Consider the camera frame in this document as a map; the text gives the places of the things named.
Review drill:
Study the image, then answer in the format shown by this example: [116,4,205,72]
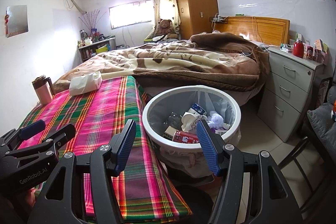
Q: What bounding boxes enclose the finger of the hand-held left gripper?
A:
[6,123,77,162]
[0,119,47,151]

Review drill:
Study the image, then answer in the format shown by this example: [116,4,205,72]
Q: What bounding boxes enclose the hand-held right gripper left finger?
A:
[28,119,137,224]

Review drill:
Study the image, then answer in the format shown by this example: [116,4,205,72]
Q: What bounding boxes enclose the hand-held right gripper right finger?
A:
[196,120,298,224]

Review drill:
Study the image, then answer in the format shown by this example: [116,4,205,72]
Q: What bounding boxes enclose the white paper cup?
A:
[181,112,208,132]

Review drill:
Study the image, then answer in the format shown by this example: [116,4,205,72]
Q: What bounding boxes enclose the white round trash bin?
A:
[143,85,241,152]

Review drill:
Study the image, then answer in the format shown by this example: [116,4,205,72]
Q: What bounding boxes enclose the clear plastic bottle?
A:
[167,111,184,127]

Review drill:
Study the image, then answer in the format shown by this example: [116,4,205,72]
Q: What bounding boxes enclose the pink thermos mug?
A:
[32,76,54,105]

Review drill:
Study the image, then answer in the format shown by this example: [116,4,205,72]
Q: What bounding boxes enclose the pink green plaid cloth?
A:
[18,75,193,224]

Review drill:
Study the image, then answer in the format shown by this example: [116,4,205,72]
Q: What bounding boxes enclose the clear plastic bin liner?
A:
[150,90,241,177]

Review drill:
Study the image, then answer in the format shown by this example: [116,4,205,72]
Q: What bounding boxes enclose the white soft tissue pack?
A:
[69,71,103,96]

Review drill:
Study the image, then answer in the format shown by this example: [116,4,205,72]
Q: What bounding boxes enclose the brown bed mattress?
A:
[142,82,265,106]

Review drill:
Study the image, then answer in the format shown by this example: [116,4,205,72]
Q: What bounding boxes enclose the cluttered side table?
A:
[78,39,111,63]

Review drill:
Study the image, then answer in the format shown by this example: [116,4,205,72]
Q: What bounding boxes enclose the brown patterned blanket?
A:
[52,32,271,92]

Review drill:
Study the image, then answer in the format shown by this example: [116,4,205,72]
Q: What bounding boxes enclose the grey drawer cabinet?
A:
[257,46,324,143]

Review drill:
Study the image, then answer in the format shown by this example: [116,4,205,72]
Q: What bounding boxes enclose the black metal chair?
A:
[278,74,336,214]

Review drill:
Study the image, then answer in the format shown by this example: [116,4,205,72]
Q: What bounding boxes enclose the red hanging ornament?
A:
[3,13,10,35]

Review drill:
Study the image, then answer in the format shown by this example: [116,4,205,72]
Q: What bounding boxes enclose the grey cushion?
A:
[307,102,336,153]

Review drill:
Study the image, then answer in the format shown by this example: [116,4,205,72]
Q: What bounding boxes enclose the dried branches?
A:
[79,10,107,30]

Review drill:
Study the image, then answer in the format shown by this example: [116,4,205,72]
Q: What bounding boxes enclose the brown teddy bear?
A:
[154,19,179,39]

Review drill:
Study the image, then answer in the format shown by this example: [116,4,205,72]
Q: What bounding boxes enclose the wooden headboard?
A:
[215,16,290,46]

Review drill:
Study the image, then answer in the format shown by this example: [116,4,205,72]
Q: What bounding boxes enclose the red jar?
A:
[293,40,305,58]

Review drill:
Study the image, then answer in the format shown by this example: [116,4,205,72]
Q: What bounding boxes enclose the wrapped air conditioner pipe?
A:
[64,0,88,14]

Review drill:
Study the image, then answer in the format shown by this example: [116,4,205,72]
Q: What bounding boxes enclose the window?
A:
[108,0,153,29]

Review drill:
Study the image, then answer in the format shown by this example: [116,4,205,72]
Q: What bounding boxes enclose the pink box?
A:
[314,39,328,62]

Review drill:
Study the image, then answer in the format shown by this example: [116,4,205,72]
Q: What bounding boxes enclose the silver wall panel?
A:
[6,5,28,38]

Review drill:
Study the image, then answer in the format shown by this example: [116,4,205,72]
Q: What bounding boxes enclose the black wall shelf with chargers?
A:
[209,14,228,24]

